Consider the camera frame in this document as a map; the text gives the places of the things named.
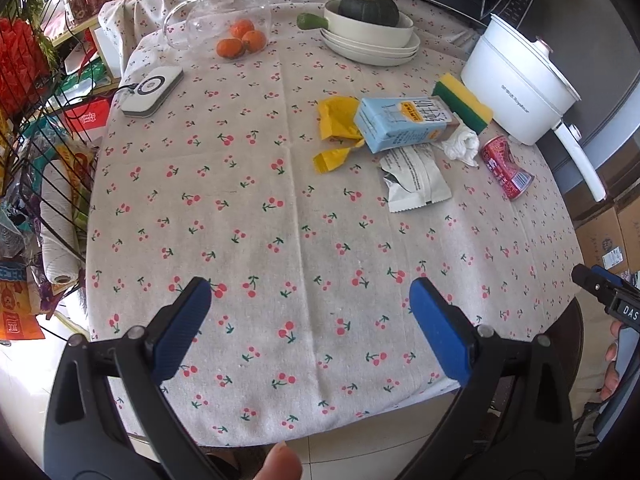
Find cream pan with green handle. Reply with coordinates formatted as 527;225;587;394
296;0;416;49

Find green artificial leaves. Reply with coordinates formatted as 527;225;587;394
0;0;58;68

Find cherry print tablecloth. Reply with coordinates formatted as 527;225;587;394
85;0;586;448

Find yellow and green sponge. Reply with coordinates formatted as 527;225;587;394
432;73;494;136

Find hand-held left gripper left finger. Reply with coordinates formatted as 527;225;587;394
44;276;226;480

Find black wire rack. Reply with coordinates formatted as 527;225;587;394
0;0;101;306

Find red packet bundle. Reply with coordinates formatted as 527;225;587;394
0;17;49;117

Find grey refrigerator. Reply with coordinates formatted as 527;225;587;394
545;0;640;196

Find orange snack packet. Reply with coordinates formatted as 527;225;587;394
0;280;47;342

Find person's right hand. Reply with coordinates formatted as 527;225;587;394
602;320;627;402

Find red box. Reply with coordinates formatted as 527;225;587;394
65;97;114;134

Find green plastic bag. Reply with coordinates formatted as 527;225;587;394
50;60;121;106

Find white round-dial device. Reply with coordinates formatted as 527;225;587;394
121;66;184;118

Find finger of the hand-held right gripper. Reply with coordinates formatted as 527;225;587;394
571;264;612;308
590;266;639;293

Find person's left hand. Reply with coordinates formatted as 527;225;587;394
257;442;304;480

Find white electric cooking pot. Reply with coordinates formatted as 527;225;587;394
460;12;608;203

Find white foil packet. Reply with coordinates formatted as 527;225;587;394
378;144;451;213

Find crumpled white tissue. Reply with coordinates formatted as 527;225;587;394
440;127;481;167

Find brown trash can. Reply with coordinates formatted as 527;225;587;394
480;296;587;461

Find person's beige clothing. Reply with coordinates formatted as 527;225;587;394
570;300;618;426

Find yellow wrapper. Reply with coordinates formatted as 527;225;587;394
313;96;368;175

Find light blue milk carton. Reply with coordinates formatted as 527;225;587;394
354;96;460;153

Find glass teapot with wooden lid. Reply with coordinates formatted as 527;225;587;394
162;0;273;61

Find red drink can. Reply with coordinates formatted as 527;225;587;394
480;135;536;202

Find dark green squash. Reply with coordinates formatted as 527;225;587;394
338;0;401;27

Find white paper roll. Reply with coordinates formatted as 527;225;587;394
40;160;87;287

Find cream plate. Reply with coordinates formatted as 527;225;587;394
325;40;420;67
320;27;421;59

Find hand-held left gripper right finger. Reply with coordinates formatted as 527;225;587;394
397;276;576;480

